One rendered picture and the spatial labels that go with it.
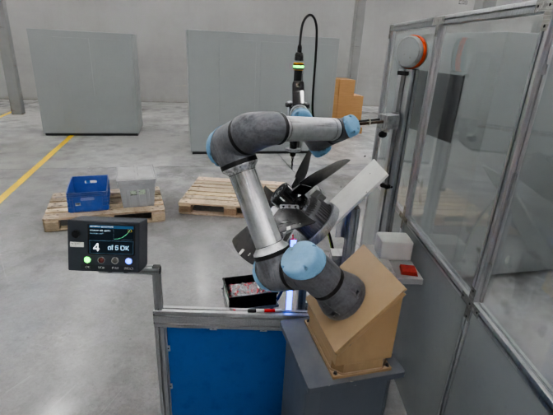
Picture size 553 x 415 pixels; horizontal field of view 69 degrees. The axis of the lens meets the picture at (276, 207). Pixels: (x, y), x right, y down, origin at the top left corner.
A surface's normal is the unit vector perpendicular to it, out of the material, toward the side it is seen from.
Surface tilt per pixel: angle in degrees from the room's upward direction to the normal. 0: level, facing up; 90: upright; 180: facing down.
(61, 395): 0
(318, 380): 0
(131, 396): 0
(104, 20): 90
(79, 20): 90
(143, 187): 95
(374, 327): 90
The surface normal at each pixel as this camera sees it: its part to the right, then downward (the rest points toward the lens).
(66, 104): 0.22, 0.37
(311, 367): 0.05, -0.93
